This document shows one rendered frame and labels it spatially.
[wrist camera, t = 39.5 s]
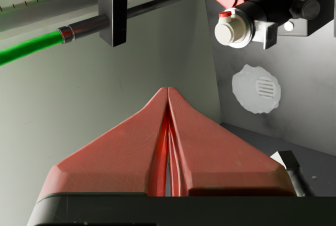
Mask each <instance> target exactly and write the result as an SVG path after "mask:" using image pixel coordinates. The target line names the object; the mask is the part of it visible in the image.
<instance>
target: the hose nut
mask: <svg viewBox="0 0 336 226"><path fill-rule="evenodd" d="M271 158H272V159H274V160H276V161H277V162H279V163H280V164H282V165H283V166H284V167H285V169H286V170H287V171H289V170H299V171H301V172H302V168H301V166H300V164H299V163H298V161H297V159H296V157H295V156H294V154H293V152H292V150H284V151H277V152H276V153H275V154H273V155H272V156H271Z"/></svg>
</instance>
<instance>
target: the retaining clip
mask: <svg viewBox="0 0 336 226"><path fill-rule="evenodd" d="M251 21H252V24H253V36H252V41H257V42H262V43H264V36H265V28H266V27H268V26H270V25H272V24H274V23H275V22H269V21H263V20H256V19H251ZM275 24H276V25H277V26H276V38H275V44H277V33H278V23H275Z"/></svg>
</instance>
